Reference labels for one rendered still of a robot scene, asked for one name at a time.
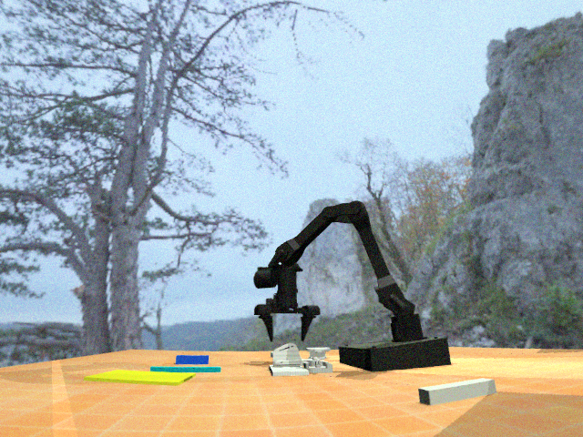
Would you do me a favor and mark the teal flat bar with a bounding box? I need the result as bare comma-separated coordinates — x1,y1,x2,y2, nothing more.
149,366,221,373

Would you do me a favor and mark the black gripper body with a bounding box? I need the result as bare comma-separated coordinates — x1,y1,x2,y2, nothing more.
254,285,321,317

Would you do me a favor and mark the yellow flat plate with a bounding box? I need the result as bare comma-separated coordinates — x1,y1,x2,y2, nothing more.
84,370,196,386

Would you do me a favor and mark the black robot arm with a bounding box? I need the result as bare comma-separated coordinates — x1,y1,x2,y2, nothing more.
253,200,428,342

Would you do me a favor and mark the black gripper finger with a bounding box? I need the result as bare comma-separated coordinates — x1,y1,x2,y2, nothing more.
259,316,273,341
301,316,316,341

